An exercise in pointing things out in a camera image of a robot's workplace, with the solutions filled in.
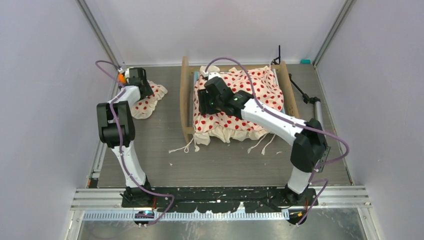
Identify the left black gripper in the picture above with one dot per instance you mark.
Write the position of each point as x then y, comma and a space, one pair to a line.
148, 91

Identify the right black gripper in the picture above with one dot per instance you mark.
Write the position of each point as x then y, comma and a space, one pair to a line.
204, 107

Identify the strawberry print small pillow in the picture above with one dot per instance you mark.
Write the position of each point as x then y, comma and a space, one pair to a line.
144, 108

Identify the strawberry print ruffled blanket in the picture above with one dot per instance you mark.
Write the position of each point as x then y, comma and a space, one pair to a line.
261, 82

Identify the wooden pet bed frame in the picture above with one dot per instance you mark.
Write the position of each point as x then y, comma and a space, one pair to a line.
187, 81

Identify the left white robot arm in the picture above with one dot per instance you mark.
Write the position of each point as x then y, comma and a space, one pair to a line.
116, 129

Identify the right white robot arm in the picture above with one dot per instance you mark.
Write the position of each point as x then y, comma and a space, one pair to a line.
305, 137

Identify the orange green toy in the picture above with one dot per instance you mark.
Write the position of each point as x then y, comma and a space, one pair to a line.
122, 78

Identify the black tripod stand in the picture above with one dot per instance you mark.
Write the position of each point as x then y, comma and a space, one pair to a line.
307, 89

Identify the teal small block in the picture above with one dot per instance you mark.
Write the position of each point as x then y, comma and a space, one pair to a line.
305, 61

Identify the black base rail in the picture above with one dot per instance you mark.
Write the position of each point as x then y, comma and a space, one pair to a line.
215, 203

